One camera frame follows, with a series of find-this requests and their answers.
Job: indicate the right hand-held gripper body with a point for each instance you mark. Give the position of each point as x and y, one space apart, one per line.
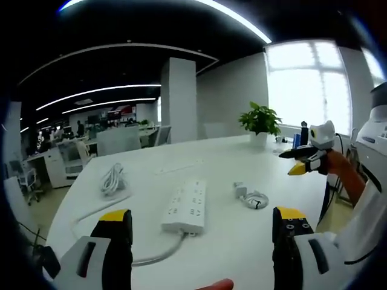
322 136

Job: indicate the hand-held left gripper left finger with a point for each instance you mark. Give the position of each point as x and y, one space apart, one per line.
99 256

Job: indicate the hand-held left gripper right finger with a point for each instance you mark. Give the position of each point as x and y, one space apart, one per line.
302 256

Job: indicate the white charger adapter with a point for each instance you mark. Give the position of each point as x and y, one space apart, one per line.
240 188

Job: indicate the white power strip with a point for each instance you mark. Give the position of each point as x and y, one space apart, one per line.
187 208

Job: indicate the white desk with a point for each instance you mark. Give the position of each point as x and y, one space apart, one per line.
229 250

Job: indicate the person's left hand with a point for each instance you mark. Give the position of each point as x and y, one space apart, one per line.
219 284

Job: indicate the blue box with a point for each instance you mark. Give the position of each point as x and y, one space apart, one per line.
297 140

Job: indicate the black bottle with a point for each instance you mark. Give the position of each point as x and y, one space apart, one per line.
304 133

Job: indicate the potted green plant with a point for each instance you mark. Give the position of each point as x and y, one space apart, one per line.
261 124

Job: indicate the bright window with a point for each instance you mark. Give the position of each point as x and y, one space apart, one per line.
305 87

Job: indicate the dark object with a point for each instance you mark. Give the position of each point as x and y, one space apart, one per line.
48 259

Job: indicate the white worn device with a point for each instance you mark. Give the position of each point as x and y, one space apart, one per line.
373 130

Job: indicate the white office swivel chair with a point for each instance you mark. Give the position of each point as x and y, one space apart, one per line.
30 185

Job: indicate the white drawer cabinet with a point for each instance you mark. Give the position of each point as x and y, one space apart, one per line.
62 164

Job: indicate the white mesh chair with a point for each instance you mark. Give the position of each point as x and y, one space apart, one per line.
119 142
163 135

